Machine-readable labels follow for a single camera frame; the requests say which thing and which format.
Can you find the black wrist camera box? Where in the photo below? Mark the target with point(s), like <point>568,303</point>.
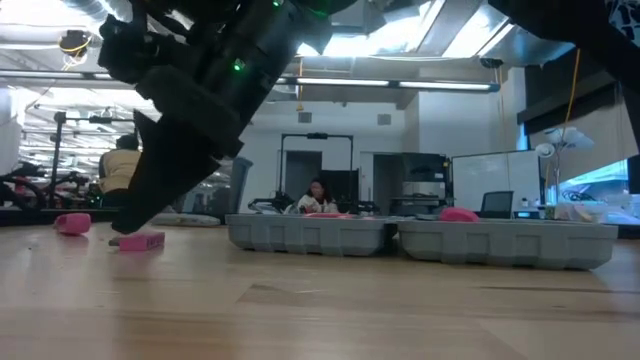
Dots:
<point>130,47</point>

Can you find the dark office chair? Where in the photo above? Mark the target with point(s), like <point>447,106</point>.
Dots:
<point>497,204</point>

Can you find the wall air vent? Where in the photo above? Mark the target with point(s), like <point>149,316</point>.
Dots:
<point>384,119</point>
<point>305,117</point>

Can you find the black ceiling mounted device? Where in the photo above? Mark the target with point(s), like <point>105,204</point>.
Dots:
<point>74,41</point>

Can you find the black equipment shelf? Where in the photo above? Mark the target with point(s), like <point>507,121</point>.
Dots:
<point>422,167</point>

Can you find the black ceiling dome camera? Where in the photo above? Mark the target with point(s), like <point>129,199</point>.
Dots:
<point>491,63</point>

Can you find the clear plastic bag pile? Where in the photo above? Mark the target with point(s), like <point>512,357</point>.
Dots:
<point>590,212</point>

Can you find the small red bit holder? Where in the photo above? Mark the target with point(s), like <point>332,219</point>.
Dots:
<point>142,241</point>

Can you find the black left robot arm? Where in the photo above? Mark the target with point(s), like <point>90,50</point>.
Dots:
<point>280,30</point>

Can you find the grey blue office chair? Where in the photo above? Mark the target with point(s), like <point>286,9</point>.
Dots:
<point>240,180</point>

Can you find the black camera rig stand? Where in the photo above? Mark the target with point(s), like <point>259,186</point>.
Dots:
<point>59,150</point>

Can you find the grey door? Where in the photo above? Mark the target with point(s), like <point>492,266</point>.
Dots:
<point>300,172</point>

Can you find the grey plastic tool case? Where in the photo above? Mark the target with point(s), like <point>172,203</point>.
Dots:
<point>500,245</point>

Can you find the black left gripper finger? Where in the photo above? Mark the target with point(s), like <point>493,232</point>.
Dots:
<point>165,180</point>
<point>140,135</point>

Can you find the person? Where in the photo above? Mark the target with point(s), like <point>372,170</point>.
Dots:
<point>317,200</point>
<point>120,170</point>

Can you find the long ceiling light bar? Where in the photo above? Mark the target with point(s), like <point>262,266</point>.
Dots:
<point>400,84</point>

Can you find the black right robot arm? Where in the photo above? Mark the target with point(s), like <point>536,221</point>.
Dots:
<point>575,25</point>

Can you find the black gantry frame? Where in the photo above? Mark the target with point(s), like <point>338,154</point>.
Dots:
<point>316,135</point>

